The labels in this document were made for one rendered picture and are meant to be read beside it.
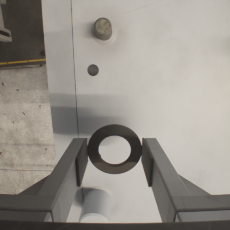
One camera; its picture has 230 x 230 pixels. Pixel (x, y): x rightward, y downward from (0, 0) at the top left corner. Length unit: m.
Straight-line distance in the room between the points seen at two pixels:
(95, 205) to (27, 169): 1.92
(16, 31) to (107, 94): 1.31
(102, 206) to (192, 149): 0.14
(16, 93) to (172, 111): 1.73
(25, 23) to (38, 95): 0.67
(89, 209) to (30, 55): 1.28
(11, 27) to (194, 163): 1.44
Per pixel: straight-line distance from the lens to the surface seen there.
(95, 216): 0.23
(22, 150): 2.04
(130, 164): 0.17
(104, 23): 0.18
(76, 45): 0.20
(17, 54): 1.45
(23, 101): 1.84
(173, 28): 0.21
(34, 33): 1.41
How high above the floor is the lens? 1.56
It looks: 75 degrees down
